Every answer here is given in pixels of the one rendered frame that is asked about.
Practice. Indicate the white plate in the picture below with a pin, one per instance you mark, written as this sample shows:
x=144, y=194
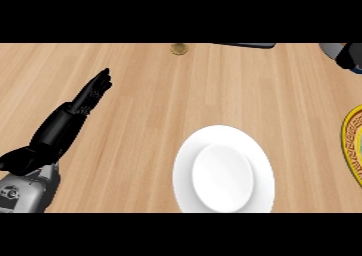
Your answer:
x=223, y=170

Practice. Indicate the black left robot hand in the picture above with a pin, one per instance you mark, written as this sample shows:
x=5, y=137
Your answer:
x=54, y=131

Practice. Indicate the dark grey appliance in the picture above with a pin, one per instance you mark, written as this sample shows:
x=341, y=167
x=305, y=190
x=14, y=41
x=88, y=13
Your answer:
x=350, y=55

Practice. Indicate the dark grey flat object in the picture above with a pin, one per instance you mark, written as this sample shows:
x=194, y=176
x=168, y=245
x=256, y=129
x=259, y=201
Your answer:
x=246, y=45

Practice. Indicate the olive round can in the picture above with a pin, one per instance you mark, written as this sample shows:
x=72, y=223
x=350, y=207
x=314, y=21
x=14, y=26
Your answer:
x=178, y=49

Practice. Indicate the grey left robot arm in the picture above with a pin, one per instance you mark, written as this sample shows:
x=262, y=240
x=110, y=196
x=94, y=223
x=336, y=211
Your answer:
x=20, y=191

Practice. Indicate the yellow patterned plate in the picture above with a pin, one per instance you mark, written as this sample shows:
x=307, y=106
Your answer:
x=358, y=146

